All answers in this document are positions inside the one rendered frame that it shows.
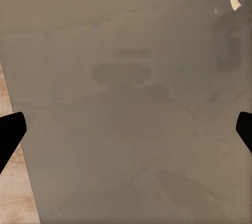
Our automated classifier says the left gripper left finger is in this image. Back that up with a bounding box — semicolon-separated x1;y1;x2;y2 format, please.
0;112;27;173

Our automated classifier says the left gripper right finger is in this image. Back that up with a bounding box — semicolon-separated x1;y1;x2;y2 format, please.
236;112;252;153

